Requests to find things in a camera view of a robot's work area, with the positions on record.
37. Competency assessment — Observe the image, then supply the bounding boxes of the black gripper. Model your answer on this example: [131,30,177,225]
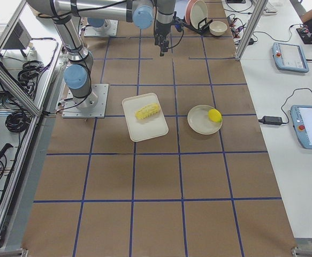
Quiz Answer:
[154,26,170,56]

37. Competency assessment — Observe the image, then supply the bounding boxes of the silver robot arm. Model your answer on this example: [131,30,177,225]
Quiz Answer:
[28,1,176,109]
[86,18,111,36]

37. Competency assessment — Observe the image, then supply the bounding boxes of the cream plate in rack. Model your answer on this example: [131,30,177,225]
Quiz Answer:
[196,0,208,23]

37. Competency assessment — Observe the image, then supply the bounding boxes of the pink plate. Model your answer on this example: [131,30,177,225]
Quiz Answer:
[185,0,199,28]

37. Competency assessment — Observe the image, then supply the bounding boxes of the cream round plate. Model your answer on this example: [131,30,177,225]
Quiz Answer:
[187,105,223,135]

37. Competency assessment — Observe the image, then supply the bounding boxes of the black dish rack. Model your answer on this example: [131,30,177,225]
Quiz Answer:
[182,18,213,35]

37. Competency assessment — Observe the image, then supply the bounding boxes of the cream bowl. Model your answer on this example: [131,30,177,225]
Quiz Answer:
[209,21,227,36]

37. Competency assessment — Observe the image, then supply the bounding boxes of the cream rectangular tray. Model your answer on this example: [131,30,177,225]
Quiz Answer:
[122,93,169,142]

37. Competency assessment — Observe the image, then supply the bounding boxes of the yellow lemon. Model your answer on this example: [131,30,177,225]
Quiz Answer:
[208,109,222,123]

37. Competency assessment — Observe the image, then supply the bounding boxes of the black power adapter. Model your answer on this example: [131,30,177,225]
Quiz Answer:
[258,116,283,125]

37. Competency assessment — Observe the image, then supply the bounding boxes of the far teach pendant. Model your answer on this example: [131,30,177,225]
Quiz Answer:
[272,42,309,73]

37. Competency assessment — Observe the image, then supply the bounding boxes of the teach pendant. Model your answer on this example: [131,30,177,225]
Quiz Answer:
[290,105,312,149]
[272,42,309,73]

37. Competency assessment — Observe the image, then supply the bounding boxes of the grey control box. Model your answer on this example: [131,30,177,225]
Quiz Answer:
[3,19,32,52]

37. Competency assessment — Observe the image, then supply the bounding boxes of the brown paper table mat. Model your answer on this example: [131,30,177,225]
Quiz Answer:
[21,0,297,257]

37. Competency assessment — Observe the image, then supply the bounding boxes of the near teach pendant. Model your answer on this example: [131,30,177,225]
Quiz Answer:
[290,105,312,149]

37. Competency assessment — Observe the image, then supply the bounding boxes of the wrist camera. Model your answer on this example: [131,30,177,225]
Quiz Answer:
[173,11,183,32]

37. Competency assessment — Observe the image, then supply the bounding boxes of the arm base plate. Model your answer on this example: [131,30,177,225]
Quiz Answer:
[62,84,109,118]
[84,18,118,37]

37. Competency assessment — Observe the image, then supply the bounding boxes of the aluminium frame post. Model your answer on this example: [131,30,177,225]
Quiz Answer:
[235,0,268,61]

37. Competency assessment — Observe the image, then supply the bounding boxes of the coiled black cables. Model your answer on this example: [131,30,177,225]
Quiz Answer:
[17,60,52,92]

